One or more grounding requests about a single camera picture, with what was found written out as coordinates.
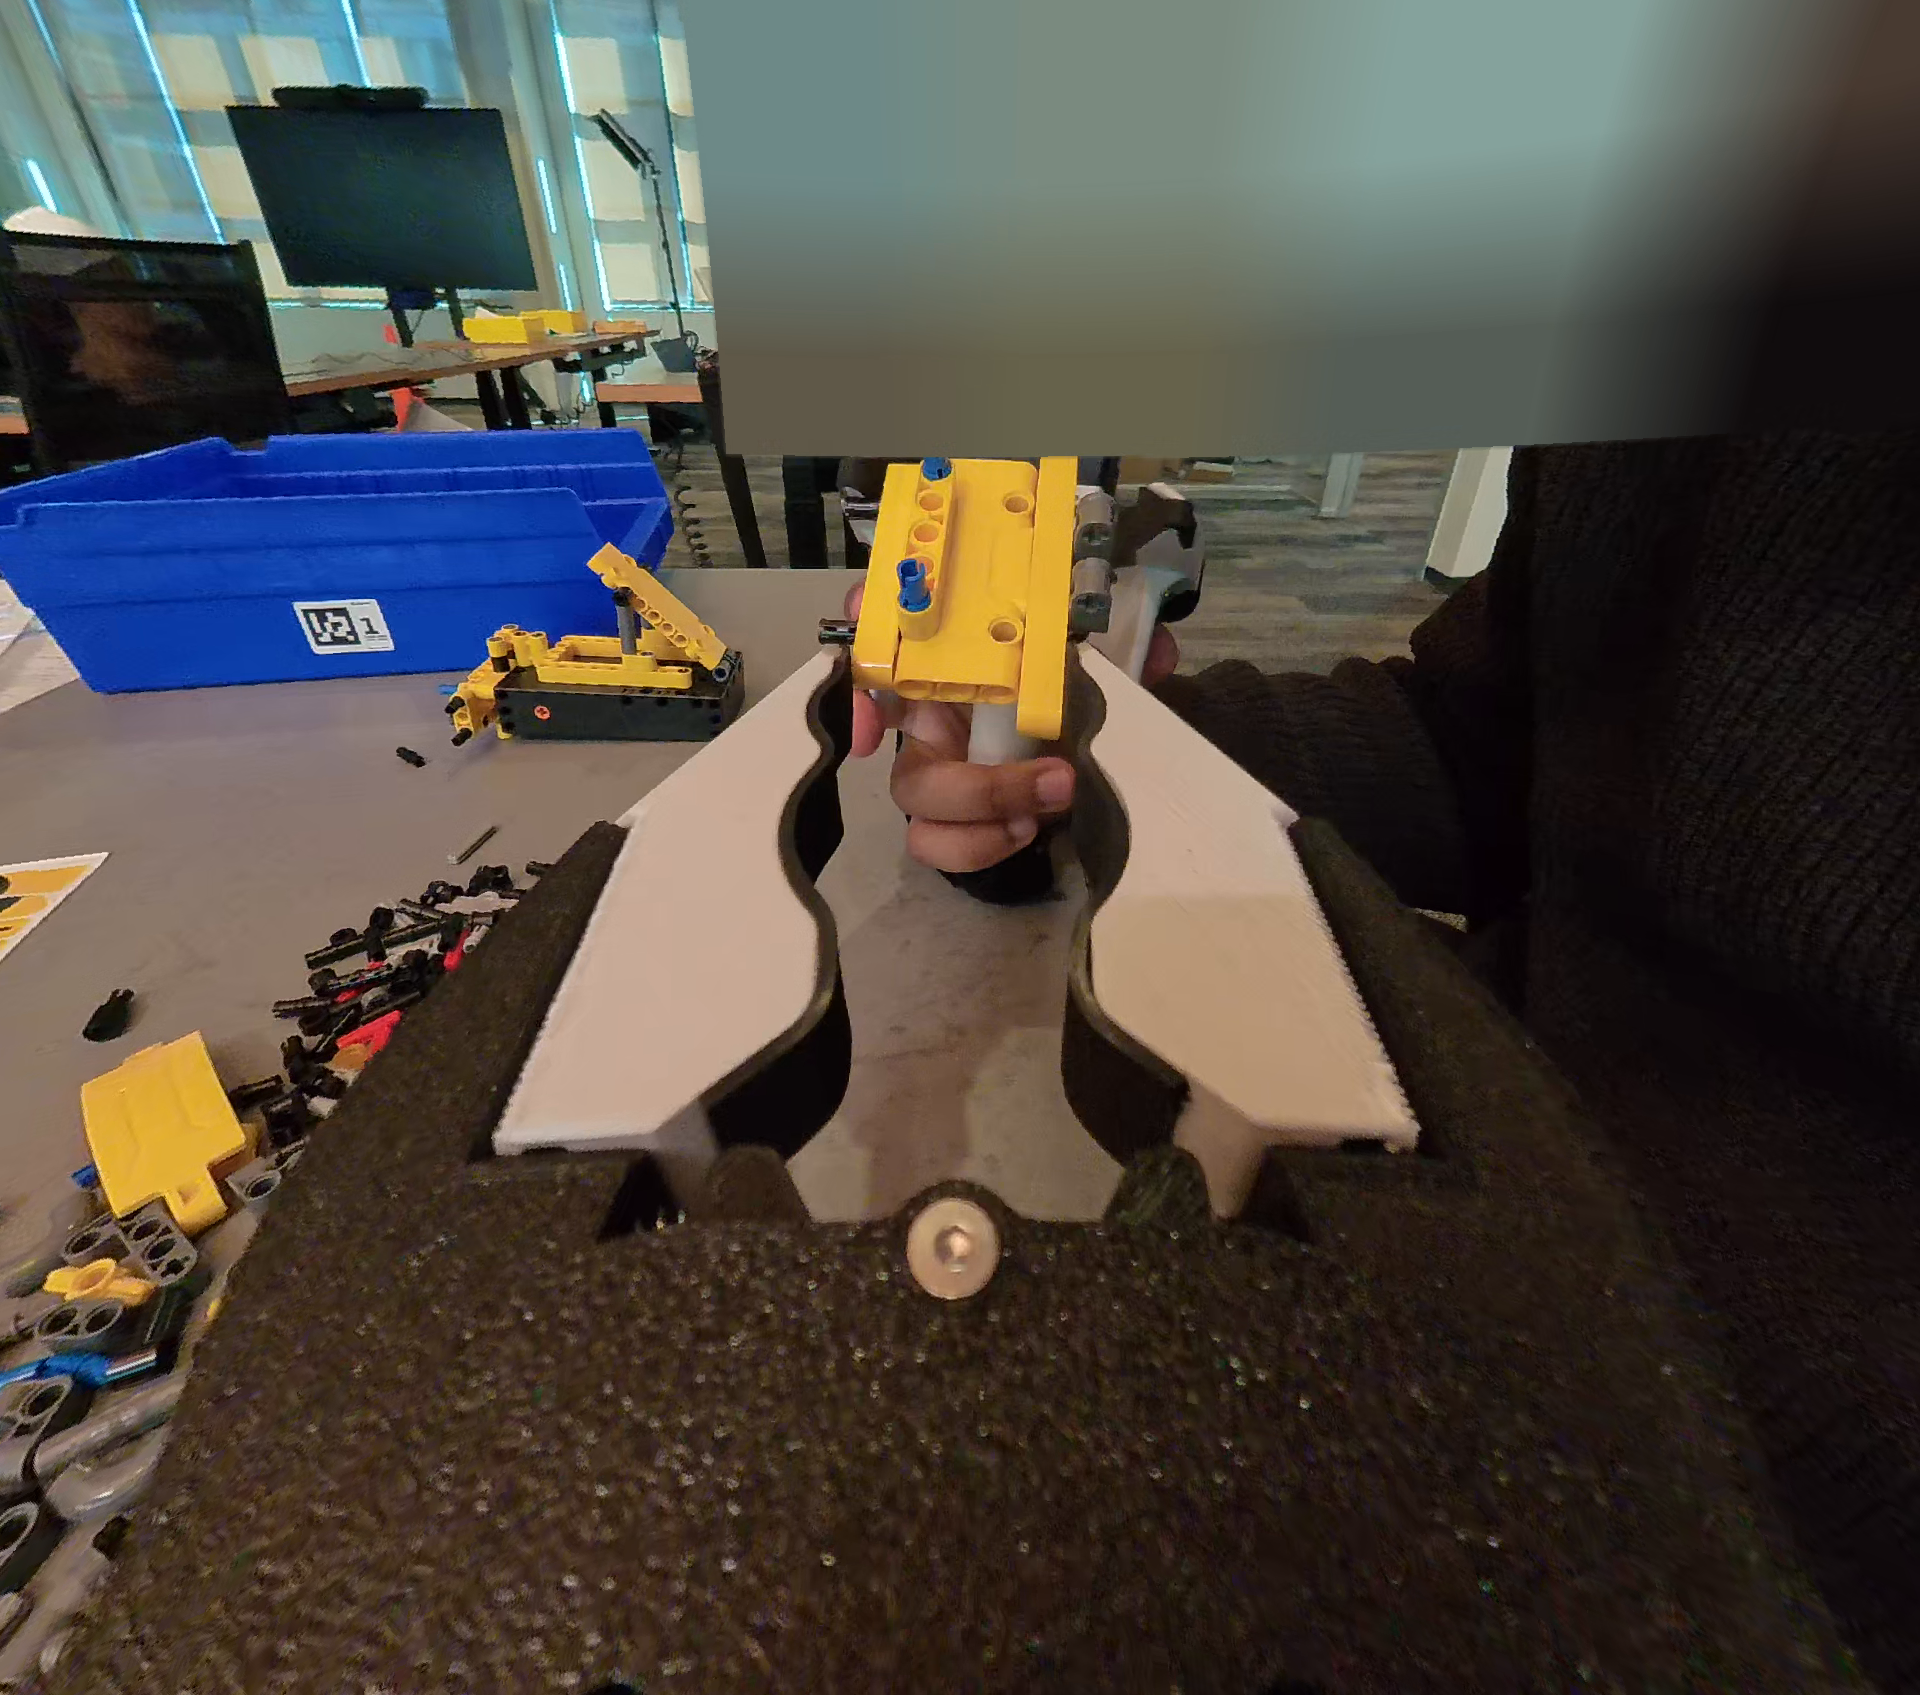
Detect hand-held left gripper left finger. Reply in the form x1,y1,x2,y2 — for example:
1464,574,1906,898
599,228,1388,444
493,648,851,1218

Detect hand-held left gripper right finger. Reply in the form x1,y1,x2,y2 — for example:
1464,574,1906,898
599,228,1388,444
1064,646,1422,1220

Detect yellow brick assembly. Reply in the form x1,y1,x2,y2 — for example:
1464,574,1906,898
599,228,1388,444
821,458,1121,742

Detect person's right forearm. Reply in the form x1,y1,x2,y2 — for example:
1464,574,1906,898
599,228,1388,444
1163,570,1521,932

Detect person's right hand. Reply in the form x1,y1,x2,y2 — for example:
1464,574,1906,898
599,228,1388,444
842,582,1183,882

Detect yellow and black brick model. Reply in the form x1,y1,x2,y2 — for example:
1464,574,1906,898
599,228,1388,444
445,544,749,750

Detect person's black sweater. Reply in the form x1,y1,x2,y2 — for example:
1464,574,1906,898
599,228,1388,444
1410,436,1920,1695

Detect blue plastic bin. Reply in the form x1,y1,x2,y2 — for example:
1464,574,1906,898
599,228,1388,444
211,428,675,572

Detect yellow curved panel brick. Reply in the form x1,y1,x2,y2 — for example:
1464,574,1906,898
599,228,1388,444
79,1032,259,1224

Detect blue bin with tag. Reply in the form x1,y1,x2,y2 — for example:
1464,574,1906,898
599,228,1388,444
0,484,636,696

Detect wooden office desk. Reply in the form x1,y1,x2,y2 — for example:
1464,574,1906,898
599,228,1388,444
285,328,663,438

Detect black light stand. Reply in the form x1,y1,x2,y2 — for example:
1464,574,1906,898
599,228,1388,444
588,108,696,354

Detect yellow sticker sheet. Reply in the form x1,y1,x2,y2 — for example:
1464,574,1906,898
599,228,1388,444
0,852,110,962

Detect printed paper sheets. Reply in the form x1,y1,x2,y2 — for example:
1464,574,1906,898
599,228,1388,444
0,586,80,714

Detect pile of small bricks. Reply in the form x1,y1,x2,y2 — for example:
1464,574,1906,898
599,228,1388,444
0,862,528,1669

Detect black monitor on stand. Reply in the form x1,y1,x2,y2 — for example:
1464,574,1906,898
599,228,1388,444
224,82,543,438

